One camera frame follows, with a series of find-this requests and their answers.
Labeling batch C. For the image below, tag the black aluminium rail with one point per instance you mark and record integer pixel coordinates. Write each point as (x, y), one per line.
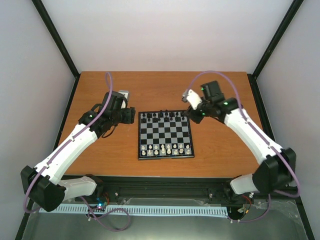
(211, 190)

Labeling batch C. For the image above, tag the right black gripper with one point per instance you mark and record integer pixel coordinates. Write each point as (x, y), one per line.
(193, 116)

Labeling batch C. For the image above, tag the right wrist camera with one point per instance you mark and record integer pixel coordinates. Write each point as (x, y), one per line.
(191, 97)

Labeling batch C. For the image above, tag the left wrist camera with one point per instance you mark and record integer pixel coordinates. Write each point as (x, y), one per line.
(126, 95)

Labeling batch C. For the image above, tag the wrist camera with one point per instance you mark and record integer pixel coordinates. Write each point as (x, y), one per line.
(191, 97)
(126, 95)

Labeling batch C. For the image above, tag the light blue cable duct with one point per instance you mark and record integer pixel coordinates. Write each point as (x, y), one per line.
(146, 210)

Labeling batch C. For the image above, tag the black frame post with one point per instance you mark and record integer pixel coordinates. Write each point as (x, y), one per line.
(280, 31)
(44, 15)

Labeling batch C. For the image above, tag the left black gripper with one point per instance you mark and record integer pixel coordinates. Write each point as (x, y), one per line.
(129, 118)

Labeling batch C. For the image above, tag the electronics board green led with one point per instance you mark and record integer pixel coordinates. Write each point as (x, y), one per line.
(102, 202)

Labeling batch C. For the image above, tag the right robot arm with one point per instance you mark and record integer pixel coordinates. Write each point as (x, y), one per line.
(276, 164)

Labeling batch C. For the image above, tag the black magnetic chess board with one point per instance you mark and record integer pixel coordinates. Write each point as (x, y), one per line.
(164, 127)

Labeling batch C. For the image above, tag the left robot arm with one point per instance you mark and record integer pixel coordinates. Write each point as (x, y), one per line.
(43, 183)

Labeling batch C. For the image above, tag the left black frame post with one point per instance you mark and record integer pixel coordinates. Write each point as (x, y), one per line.
(44, 15)

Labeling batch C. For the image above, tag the right black frame post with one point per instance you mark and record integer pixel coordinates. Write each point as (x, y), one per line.
(280, 31)

